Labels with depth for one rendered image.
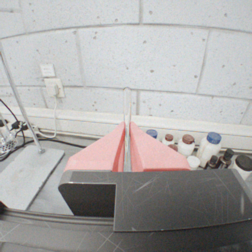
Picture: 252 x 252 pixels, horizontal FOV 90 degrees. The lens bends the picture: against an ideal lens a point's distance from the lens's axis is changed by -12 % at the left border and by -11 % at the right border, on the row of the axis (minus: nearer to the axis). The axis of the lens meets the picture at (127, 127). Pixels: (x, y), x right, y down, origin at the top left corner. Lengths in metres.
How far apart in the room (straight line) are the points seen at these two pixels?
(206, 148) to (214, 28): 0.39
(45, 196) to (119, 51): 0.54
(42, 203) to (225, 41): 0.77
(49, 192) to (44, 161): 0.14
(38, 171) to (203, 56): 0.71
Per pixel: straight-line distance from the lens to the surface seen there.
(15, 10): 0.61
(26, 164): 0.67
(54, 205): 0.51
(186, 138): 0.53
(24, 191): 0.58
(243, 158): 0.62
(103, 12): 0.56
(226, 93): 0.63
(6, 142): 0.52
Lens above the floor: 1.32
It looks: 35 degrees down
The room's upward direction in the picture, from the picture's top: straight up
